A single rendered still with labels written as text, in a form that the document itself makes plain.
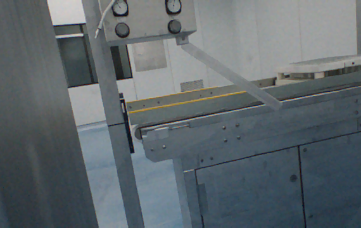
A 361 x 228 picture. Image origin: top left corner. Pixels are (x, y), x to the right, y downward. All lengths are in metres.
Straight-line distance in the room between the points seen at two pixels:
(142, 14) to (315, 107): 0.56
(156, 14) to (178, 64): 5.51
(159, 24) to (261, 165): 0.53
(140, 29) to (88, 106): 5.19
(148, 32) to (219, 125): 0.31
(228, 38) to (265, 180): 5.96
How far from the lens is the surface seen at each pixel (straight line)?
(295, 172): 0.99
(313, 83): 0.90
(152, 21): 0.70
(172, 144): 0.75
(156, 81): 6.04
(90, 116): 5.87
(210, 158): 0.83
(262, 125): 0.83
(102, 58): 1.01
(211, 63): 0.73
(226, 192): 0.90
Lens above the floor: 0.96
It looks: 10 degrees down
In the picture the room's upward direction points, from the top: 9 degrees counter-clockwise
